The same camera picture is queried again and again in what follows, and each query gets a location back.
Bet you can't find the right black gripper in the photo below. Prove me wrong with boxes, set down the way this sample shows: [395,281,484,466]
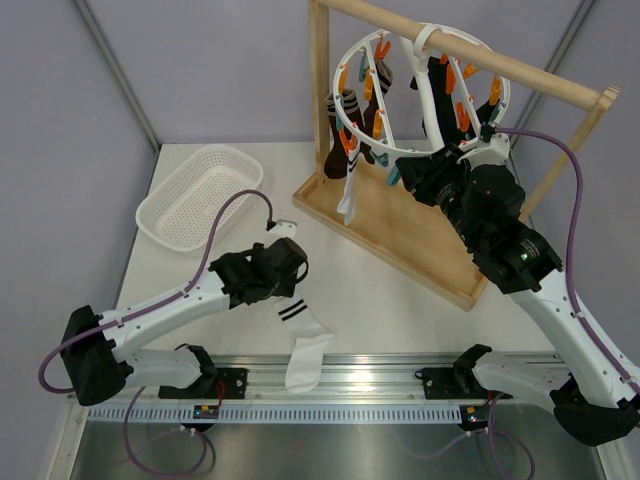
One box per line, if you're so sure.
[397,143,483,249]

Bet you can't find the black sock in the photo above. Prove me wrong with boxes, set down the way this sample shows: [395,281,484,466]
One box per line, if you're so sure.
[428,54,465,145]
[475,100,499,124]

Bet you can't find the brown sock with stripes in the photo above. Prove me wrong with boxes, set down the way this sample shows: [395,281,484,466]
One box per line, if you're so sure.
[323,89,364,180]

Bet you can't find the white round clip hanger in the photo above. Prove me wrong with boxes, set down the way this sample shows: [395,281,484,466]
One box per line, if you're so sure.
[331,29,511,168]

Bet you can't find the dark brown small sock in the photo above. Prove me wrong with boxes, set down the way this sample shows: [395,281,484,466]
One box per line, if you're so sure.
[361,59,394,165]

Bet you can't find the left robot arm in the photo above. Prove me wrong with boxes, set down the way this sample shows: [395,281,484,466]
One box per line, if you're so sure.
[60,238,308,406]

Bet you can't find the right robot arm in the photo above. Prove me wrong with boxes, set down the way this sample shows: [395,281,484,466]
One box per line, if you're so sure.
[395,145,639,446]

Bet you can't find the white perforated plastic basket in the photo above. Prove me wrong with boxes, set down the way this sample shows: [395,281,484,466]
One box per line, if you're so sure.
[135,144,264,256]

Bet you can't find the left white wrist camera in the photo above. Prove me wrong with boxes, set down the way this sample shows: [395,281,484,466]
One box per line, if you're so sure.
[266,219,298,244]

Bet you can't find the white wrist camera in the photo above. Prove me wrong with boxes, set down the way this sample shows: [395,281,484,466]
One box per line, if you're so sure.
[457,122,511,168]
[266,219,298,244]

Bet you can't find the wooden hanger rack frame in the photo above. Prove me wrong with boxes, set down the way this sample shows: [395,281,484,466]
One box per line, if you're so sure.
[293,1,619,310]

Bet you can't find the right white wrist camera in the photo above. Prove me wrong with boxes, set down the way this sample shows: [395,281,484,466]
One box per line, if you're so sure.
[457,122,511,168]

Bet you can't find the aluminium mounting rail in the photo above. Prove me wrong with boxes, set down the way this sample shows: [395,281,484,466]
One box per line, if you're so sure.
[66,352,576,405]

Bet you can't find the white slotted cable duct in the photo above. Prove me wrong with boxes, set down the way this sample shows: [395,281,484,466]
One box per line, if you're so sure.
[88,403,462,425]

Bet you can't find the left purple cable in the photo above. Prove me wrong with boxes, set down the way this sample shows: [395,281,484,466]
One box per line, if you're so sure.
[38,188,276,474]

